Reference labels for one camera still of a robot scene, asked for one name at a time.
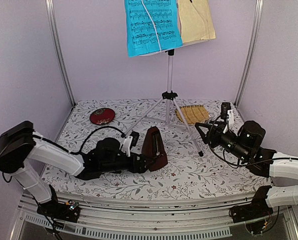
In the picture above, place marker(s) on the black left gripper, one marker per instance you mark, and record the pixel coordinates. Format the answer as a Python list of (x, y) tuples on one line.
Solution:
[(141, 163)]

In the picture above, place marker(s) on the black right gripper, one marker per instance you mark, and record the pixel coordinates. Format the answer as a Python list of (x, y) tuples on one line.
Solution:
[(214, 131)]

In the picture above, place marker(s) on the dark red wooden metronome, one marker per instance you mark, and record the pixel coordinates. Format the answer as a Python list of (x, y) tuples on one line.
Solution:
[(153, 148)]

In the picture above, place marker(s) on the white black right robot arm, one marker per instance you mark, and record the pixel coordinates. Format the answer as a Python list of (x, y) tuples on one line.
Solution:
[(268, 163)]

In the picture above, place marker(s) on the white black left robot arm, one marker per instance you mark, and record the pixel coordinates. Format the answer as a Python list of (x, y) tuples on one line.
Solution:
[(22, 143)]

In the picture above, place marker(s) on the woven bamboo tray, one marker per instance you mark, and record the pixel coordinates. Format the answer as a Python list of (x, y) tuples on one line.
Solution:
[(195, 114)]

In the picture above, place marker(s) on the white tripod music stand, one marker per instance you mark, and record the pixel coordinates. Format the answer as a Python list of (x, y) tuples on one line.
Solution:
[(169, 96)]

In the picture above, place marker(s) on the red floral round box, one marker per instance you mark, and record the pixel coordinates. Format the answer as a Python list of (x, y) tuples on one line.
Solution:
[(102, 116)]

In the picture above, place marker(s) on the yellow paper sheet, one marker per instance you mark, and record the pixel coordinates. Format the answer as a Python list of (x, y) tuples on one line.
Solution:
[(195, 21)]

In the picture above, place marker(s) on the blue sheet music page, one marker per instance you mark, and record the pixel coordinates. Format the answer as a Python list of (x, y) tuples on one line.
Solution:
[(152, 26)]

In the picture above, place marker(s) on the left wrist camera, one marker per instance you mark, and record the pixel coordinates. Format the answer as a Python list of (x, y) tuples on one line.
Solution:
[(129, 142)]

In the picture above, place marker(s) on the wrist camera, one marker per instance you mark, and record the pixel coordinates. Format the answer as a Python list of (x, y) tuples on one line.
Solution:
[(129, 142), (227, 114)]

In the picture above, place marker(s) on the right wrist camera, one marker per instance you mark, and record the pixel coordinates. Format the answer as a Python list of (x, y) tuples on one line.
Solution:
[(227, 114)]

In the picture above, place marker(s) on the front aluminium rail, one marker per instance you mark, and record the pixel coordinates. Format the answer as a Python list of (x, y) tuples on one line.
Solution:
[(189, 219)]

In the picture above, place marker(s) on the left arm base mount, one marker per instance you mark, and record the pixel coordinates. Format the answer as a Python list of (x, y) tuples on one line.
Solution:
[(68, 211)]

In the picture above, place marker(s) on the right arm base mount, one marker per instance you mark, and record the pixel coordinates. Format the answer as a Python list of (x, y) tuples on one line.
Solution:
[(256, 209)]

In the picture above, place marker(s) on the right aluminium frame post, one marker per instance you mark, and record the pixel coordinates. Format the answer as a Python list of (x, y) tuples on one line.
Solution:
[(251, 48)]

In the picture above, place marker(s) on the aluminium frame post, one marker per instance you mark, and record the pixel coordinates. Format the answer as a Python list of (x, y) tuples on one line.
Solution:
[(58, 50), (251, 48)]

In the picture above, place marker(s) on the left aluminium frame post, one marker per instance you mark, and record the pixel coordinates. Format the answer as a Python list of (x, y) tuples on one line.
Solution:
[(58, 50)]

